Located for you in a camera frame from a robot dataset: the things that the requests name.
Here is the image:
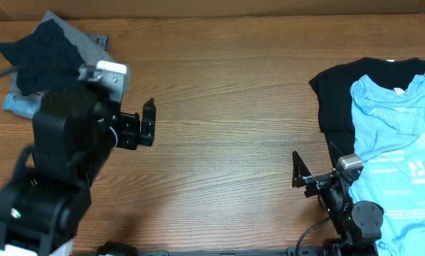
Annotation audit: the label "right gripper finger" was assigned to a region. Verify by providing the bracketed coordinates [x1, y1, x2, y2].
[292, 151, 312, 188]
[328, 142, 343, 167]

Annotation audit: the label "black Nike t-shirt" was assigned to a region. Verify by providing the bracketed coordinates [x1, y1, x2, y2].
[0, 19, 85, 96]

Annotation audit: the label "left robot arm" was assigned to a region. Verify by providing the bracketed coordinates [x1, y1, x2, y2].
[0, 84, 157, 255]

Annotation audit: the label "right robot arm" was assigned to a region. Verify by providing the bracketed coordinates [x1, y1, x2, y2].
[287, 151, 384, 256]

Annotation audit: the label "light blue t-shirt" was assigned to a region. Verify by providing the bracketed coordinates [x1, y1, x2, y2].
[350, 73, 425, 255]

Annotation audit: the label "plain black t-shirt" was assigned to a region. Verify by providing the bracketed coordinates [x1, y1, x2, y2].
[309, 57, 425, 156]

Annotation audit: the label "grey folded shorts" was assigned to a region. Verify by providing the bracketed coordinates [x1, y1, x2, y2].
[11, 11, 114, 93]

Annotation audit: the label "light blue folded jeans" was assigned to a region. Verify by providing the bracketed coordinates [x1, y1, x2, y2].
[2, 92, 43, 119]

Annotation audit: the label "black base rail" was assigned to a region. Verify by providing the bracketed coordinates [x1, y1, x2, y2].
[75, 241, 331, 256]

